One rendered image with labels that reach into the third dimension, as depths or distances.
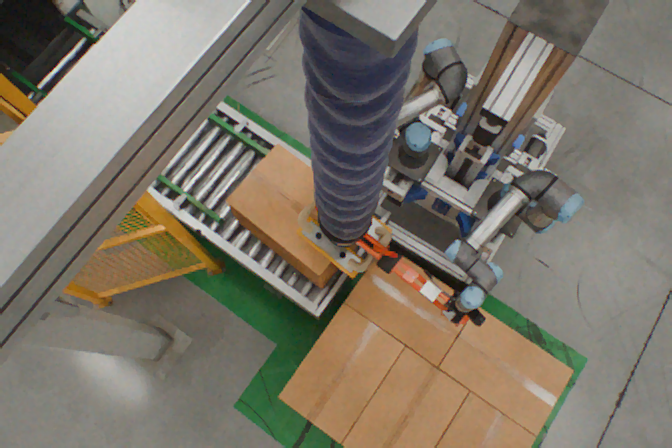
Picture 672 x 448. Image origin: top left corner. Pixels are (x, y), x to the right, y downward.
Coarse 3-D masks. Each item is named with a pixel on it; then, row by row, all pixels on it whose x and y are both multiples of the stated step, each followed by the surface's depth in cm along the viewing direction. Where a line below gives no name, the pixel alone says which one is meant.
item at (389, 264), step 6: (390, 246) 236; (396, 252) 236; (378, 258) 234; (384, 258) 236; (390, 258) 236; (396, 258) 236; (402, 258) 234; (378, 264) 236; (384, 264) 235; (390, 264) 235; (396, 264) 234; (384, 270) 237; (390, 270) 234
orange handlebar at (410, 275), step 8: (360, 240) 239; (376, 240) 239; (368, 248) 238; (384, 248) 238; (376, 256) 237; (400, 264) 236; (400, 272) 235; (408, 272) 234; (416, 272) 234; (408, 280) 233; (424, 280) 234; (416, 288) 233; (440, 296) 233; (440, 304) 231; (464, 320) 229
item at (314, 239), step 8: (312, 224) 252; (296, 232) 252; (304, 232) 251; (312, 232) 251; (320, 232) 251; (312, 240) 250; (320, 240) 250; (320, 248) 250; (344, 248) 249; (328, 256) 249; (336, 256) 248; (344, 256) 246; (352, 256) 248; (360, 256) 249; (336, 264) 248; (344, 264) 247; (352, 272) 247
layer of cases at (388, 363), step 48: (384, 288) 301; (336, 336) 294; (384, 336) 294; (432, 336) 294; (480, 336) 294; (288, 384) 287; (336, 384) 287; (384, 384) 287; (432, 384) 287; (480, 384) 287; (528, 384) 287; (336, 432) 281; (384, 432) 281; (432, 432) 281; (480, 432) 281; (528, 432) 282
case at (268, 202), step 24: (264, 168) 277; (288, 168) 277; (240, 192) 273; (264, 192) 273; (288, 192) 273; (312, 192) 274; (240, 216) 281; (264, 216) 270; (288, 216) 270; (312, 216) 270; (264, 240) 295; (288, 240) 267; (312, 264) 263
